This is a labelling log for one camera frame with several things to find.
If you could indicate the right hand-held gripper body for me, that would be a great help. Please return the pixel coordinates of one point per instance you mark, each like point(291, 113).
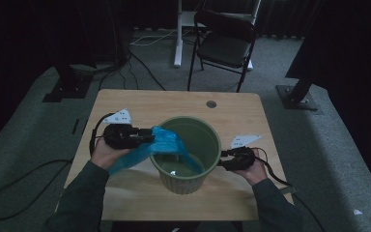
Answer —
point(241, 159)

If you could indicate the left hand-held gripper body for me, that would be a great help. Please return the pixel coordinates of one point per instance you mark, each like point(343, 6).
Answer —
point(120, 137)

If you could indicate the blue plastic bag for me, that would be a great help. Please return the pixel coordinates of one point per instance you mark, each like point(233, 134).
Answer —
point(164, 143)

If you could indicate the green ribbed bin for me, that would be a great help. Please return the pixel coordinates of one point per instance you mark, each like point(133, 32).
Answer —
point(186, 183)

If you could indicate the person's right hand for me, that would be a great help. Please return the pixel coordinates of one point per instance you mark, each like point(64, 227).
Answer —
point(257, 172)

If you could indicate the person's left hand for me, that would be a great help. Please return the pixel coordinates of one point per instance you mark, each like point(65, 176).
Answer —
point(104, 158)

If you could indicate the grey tape strip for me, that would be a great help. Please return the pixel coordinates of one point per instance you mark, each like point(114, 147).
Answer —
point(288, 190)

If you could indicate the black stand with square base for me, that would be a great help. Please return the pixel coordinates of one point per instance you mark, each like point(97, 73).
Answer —
point(296, 98)

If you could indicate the black folding chair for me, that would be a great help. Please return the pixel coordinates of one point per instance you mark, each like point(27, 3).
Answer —
point(223, 48)

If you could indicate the small white paper scrap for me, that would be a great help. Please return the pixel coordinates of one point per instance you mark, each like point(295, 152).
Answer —
point(357, 212)

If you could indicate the dark curtain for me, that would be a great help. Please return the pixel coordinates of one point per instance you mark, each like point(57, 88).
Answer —
point(344, 42)

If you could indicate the black stand base plate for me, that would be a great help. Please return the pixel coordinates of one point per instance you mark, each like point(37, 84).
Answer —
point(69, 87)

